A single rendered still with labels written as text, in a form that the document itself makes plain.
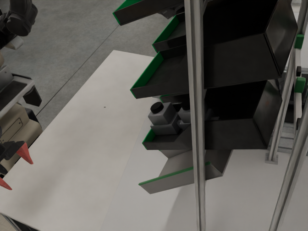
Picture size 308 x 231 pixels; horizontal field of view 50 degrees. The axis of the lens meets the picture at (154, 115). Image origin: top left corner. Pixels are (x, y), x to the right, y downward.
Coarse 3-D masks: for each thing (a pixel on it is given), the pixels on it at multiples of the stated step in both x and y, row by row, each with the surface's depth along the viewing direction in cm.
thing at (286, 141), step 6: (306, 72) 121; (288, 126) 105; (282, 132) 103; (288, 132) 103; (270, 138) 107; (282, 138) 105; (288, 138) 105; (270, 144) 109; (282, 144) 107; (288, 144) 107; (282, 150) 109; (288, 150) 109
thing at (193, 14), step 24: (192, 0) 41; (192, 24) 43; (192, 48) 46; (192, 72) 48; (288, 72) 82; (192, 96) 52; (288, 96) 87; (192, 120) 56; (192, 144) 60; (288, 168) 58; (288, 192) 64
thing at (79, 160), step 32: (128, 64) 154; (96, 96) 141; (128, 96) 139; (64, 128) 130; (96, 128) 128; (128, 128) 126; (32, 160) 120; (64, 160) 119; (96, 160) 117; (0, 192) 112; (32, 192) 111; (64, 192) 109; (96, 192) 108; (32, 224) 103; (64, 224) 101; (96, 224) 100
